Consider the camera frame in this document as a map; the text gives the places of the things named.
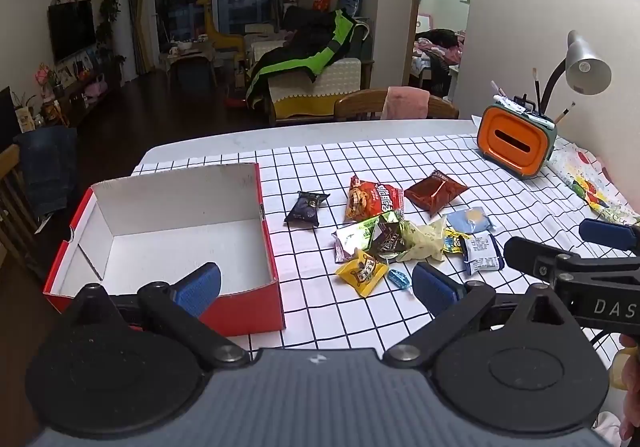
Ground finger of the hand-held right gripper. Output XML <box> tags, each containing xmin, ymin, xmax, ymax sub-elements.
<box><xmin>579</xmin><ymin>218</ymin><xmax>640</xmax><ymax>255</ymax></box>
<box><xmin>503</xmin><ymin>236</ymin><xmax>640</xmax><ymax>286</ymax></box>

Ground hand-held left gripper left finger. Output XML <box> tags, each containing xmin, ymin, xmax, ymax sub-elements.
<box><xmin>74</xmin><ymin>262</ymin><xmax>250</xmax><ymax>371</ymax></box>

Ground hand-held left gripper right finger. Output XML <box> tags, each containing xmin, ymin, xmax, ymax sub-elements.
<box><xmin>382</xmin><ymin>262</ymin><xmax>577</xmax><ymax>370</ymax></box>

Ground blue candy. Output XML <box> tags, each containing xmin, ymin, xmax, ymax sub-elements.
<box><xmin>387</xmin><ymin>268</ymin><xmax>413</xmax><ymax>296</ymax></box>

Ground red cardboard box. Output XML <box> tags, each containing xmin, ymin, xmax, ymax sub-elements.
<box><xmin>42</xmin><ymin>163</ymin><xmax>287</xmax><ymax>338</ymax></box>

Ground pale green snack packet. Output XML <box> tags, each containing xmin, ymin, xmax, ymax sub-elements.
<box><xmin>400</xmin><ymin>217</ymin><xmax>448</xmax><ymax>263</ymax></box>

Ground small yellow snack packet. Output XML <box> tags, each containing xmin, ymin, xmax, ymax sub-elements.
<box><xmin>442</xmin><ymin>228</ymin><xmax>468</xmax><ymax>255</ymax></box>

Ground white blue snack packet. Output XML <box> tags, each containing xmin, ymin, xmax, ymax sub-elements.
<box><xmin>462</xmin><ymin>233</ymin><xmax>506</xmax><ymax>276</ymax></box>

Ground dark brown snack packet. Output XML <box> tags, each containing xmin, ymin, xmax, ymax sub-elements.
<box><xmin>372</xmin><ymin>217</ymin><xmax>408</xmax><ymax>260</ymax></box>

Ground light blue cookie packet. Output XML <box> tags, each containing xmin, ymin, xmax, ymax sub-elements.
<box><xmin>445</xmin><ymin>207</ymin><xmax>496</xmax><ymax>234</ymax></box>

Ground yellow bear snack packet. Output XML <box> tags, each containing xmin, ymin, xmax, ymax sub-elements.
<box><xmin>335</xmin><ymin>249</ymin><xmax>390</xmax><ymax>299</ymax></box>

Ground green foil snack packet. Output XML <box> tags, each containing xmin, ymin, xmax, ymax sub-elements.
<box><xmin>332</xmin><ymin>212</ymin><xmax>401</xmax><ymax>264</ymax></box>

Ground brown foil snack packet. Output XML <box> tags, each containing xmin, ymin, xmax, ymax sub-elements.
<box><xmin>404</xmin><ymin>170</ymin><xmax>470</xmax><ymax>218</ymax></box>

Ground red orange snack packet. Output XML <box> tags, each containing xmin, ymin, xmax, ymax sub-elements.
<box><xmin>345</xmin><ymin>175</ymin><xmax>405</xmax><ymax>222</ymax></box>

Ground dark blue snack packet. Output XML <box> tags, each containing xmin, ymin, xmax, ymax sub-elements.
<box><xmin>284</xmin><ymin>191</ymin><xmax>331</xmax><ymax>228</ymax></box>

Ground person's right hand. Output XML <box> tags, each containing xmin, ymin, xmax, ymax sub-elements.
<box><xmin>618</xmin><ymin>333</ymin><xmax>640</xmax><ymax>443</ymax></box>

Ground orange desk organizer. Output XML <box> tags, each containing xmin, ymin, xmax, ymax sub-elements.
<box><xmin>476</xmin><ymin>94</ymin><xmax>557</xmax><ymax>180</ymax></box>

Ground grey desk lamp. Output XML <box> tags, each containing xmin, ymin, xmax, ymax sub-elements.
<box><xmin>537</xmin><ymin>30</ymin><xmax>612</xmax><ymax>114</ymax></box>

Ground white marker pen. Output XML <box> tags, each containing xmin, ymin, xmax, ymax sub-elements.
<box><xmin>491</xmin><ymin>80</ymin><xmax>517</xmax><ymax>108</ymax></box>

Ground checkered tablecloth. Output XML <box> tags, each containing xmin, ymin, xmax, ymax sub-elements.
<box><xmin>131</xmin><ymin>131</ymin><xmax>640</xmax><ymax>380</ymax></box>

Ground pink towel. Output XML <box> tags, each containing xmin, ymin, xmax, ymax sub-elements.
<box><xmin>381</xmin><ymin>86</ymin><xmax>431</xmax><ymax>120</ymax></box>

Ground blue jeans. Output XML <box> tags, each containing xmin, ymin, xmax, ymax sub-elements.
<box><xmin>14</xmin><ymin>126</ymin><xmax>78</xmax><ymax>218</ymax></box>

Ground wooden dining chair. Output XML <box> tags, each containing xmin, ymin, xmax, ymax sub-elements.
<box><xmin>334</xmin><ymin>88</ymin><xmax>460</xmax><ymax>122</ymax></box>
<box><xmin>0</xmin><ymin>144</ymin><xmax>47</xmax><ymax>278</ymax></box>

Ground dark television stand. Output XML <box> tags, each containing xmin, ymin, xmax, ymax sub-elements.
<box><xmin>47</xmin><ymin>59</ymin><xmax>126</xmax><ymax>128</ymax></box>

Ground bed with clothes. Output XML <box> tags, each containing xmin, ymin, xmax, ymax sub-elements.
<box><xmin>412</xmin><ymin>28</ymin><xmax>465</xmax><ymax>98</ymax></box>

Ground white yellow sofa cover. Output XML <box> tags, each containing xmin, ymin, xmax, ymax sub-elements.
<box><xmin>267</xmin><ymin>58</ymin><xmax>363</xmax><ymax>120</ymax></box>

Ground dark sofa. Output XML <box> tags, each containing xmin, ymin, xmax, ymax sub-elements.
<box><xmin>247</xmin><ymin>17</ymin><xmax>376</xmax><ymax>125</ymax></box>

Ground yellow giraffe toy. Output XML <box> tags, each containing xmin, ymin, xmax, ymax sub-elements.
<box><xmin>196</xmin><ymin>0</ymin><xmax>246</xmax><ymax>52</ymax></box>

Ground pink flowers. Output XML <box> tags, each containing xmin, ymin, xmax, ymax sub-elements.
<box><xmin>33</xmin><ymin>63</ymin><xmax>59</xmax><ymax>94</ymax></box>

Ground black green jacket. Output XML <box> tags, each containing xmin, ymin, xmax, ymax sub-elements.
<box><xmin>246</xmin><ymin>9</ymin><xmax>358</xmax><ymax>110</ymax></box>

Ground tall white air conditioner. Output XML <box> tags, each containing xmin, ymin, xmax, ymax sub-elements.
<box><xmin>111</xmin><ymin>0</ymin><xmax>138</xmax><ymax>82</ymax></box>

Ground black television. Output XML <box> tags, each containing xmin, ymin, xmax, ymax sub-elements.
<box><xmin>47</xmin><ymin>0</ymin><xmax>97</xmax><ymax>64</ymax></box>

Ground green potted plant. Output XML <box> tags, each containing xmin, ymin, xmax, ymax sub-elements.
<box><xmin>96</xmin><ymin>0</ymin><xmax>127</xmax><ymax>68</ymax></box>

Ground black cable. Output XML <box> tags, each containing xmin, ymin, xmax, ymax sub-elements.
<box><xmin>589</xmin><ymin>331</ymin><xmax>621</xmax><ymax>365</ymax></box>

